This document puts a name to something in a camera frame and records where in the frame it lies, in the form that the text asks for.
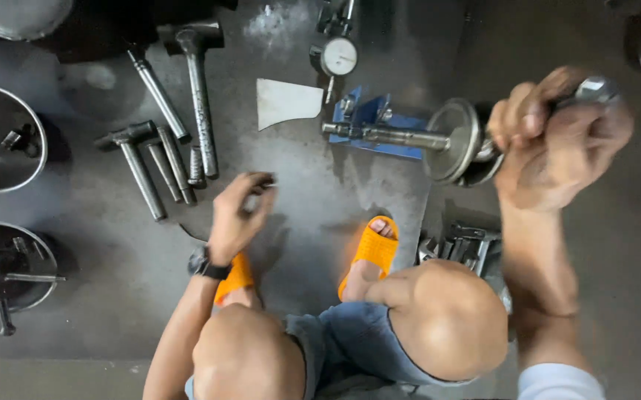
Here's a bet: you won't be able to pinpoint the person's left hand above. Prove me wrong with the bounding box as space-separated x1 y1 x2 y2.
207 171 278 266

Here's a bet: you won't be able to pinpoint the person's right hand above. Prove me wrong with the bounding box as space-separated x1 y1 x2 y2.
486 67 635 213

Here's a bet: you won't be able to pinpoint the steel shaft with disc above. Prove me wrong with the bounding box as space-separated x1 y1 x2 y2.
322 77 622 188

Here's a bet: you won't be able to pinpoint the short threaded bolt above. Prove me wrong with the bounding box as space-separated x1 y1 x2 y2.
188 146 208 190

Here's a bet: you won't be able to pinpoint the long steel rod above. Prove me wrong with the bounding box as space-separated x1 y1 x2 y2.
157 126 198 206

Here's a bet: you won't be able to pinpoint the white sheet piece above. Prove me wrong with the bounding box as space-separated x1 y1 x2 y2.
256 78 325 132

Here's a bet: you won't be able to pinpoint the thin steel rod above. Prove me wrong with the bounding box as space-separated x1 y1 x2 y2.
145 141 184 204

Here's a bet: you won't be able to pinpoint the orange slipper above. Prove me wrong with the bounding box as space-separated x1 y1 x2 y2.
338 216 400 301
213 252 255 306

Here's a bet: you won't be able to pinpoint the black wristwatch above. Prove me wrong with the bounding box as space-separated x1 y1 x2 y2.
188 246 233 281

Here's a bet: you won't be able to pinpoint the large steel hammer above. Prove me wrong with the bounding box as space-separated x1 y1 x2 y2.
157 21 226 180

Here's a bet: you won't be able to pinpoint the steel t-shaped tool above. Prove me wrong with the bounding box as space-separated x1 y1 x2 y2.
94 120 168 222

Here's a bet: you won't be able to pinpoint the steel rod with black end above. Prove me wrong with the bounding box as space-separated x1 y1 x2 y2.
127 47 192 144

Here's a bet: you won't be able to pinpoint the blue metal stand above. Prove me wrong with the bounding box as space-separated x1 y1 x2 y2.
329 85 430 161

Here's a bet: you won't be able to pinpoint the pile of wrenches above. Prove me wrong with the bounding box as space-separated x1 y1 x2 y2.
417 220 504 279

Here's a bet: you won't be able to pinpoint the dial gauge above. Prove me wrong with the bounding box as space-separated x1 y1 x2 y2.
309 36 359 105

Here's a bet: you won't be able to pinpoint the person's left leg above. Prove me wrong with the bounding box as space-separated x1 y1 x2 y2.
192 286 308 400

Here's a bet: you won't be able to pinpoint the person's leg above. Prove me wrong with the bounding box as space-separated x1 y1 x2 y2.
342 219 509 382
192 286 308 400

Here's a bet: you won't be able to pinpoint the blue denim shorts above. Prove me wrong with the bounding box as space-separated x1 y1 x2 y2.
184 301 474 400

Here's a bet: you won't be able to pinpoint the black gauge holder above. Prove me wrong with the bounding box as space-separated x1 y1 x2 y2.
316 0 356 37

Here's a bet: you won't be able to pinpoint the person's right leg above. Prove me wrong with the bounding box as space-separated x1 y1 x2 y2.
342 219 509 382

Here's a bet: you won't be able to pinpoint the small dark metal part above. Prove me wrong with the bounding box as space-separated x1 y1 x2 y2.
1 123 41 160

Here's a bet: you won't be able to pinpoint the steel bowl with tools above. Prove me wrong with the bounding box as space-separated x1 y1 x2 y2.
0 220 60 312

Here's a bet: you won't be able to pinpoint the light blue sleeve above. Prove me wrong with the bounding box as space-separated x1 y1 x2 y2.
517 363 608 400

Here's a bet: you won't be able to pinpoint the large grey metal bowl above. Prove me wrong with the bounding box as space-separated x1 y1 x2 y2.
0 0 75 42

